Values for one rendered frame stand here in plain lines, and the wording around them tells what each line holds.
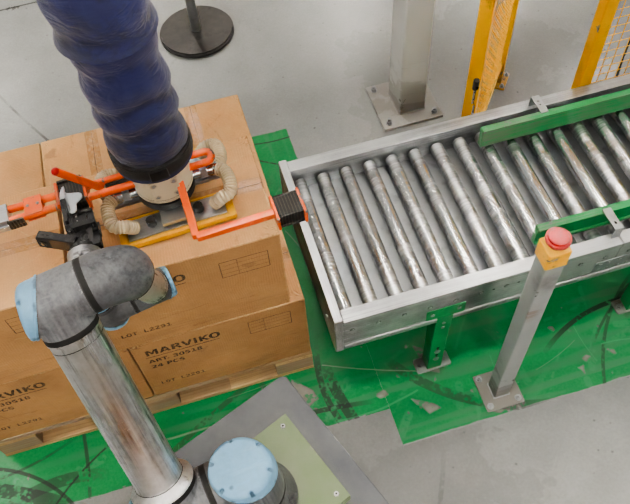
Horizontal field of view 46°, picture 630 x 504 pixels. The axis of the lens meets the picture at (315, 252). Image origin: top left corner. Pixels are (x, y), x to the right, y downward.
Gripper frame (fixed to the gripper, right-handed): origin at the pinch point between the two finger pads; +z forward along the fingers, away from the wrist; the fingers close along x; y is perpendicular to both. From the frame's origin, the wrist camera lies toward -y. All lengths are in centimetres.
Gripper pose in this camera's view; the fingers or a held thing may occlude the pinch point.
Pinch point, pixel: (65, 198)
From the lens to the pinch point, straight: 220.4
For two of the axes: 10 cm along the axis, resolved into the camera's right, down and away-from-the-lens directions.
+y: 9.4, -3.0, 1.3
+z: -3.2, -7.8, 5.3
